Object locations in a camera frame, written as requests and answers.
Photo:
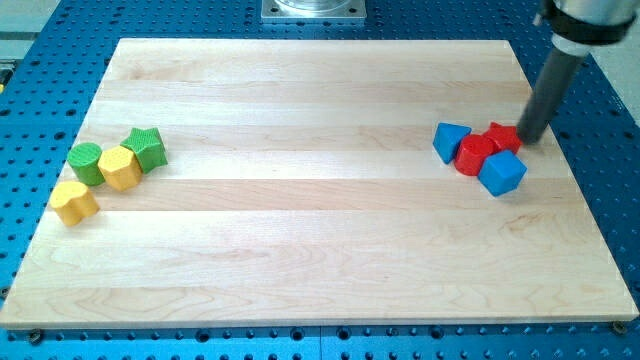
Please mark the yellow hexagon block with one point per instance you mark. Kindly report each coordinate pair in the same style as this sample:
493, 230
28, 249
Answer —
120, 168

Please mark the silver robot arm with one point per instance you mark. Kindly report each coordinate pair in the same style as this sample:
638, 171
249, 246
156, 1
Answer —
577, 27

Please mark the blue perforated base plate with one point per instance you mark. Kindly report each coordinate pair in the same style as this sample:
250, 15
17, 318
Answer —
49, 87

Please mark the blue triangle block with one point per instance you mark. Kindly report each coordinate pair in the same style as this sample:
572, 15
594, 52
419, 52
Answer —
447, 139

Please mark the red cylinder block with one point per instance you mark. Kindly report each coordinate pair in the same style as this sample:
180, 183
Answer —
472, 152

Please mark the green cylinder block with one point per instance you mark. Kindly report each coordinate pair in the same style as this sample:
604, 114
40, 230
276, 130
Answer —
83, 159

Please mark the red star block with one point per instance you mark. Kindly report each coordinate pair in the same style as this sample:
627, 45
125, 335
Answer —
503, 137

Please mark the yellow heart block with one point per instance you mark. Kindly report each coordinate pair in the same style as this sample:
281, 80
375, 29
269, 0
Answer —
73, 201

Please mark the blue cube block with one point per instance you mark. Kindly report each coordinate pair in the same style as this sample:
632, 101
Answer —
502, 172

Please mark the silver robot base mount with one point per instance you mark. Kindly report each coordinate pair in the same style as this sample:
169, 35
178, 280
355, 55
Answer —
313, 9

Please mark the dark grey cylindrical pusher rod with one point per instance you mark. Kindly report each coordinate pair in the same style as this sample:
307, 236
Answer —
550, 87

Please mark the green star block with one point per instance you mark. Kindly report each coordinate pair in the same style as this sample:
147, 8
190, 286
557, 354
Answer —
148, 147

